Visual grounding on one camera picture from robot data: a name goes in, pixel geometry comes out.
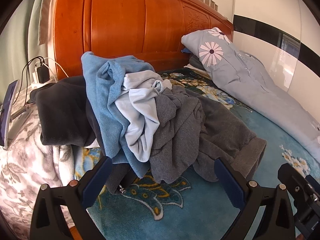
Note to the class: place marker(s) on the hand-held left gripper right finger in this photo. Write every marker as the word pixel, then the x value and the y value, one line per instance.
pixel 230 185

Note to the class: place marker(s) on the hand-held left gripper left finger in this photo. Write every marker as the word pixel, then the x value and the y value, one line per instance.
pixel 97 180

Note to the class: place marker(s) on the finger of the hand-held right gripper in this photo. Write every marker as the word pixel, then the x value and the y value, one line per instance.
pixel 292 180

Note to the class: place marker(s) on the grey sweatshirt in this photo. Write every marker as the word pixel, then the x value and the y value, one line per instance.
pixel 187 130

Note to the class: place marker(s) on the teal floral bed blanket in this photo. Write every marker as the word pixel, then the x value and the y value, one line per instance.
pixel 175 217

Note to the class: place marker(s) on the white grey floral blanket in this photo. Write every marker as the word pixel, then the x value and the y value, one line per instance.
pixel 25 167

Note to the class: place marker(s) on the black fleece garment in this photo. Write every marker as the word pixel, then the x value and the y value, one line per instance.
pixel 62 110

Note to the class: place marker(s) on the light blue garment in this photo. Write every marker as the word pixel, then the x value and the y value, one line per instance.
pixel 140 110

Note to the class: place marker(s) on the blue sweater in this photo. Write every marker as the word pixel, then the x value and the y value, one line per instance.
pixel 100 92

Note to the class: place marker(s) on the white phone stand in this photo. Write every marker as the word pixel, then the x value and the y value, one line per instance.
pixel 21 117

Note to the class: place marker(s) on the grey daisy print quilt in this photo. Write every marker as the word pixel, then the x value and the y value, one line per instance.
pixel 250 80

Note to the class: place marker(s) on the tablet on stand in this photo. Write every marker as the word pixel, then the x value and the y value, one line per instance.
pixel 8 110

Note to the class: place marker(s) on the white power strip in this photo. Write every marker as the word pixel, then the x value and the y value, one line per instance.
pixel 36 83

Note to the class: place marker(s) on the black charger plug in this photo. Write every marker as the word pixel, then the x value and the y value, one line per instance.
pixel 43 73

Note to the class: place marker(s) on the dark grey pillow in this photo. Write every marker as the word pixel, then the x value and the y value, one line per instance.
pixel 196 62

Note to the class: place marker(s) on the white wardrobe with black stripe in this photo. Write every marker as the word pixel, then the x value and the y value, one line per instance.
pixel 270 37

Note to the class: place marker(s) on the orange wooden headboard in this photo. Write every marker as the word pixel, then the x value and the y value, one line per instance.
pixel 150 17

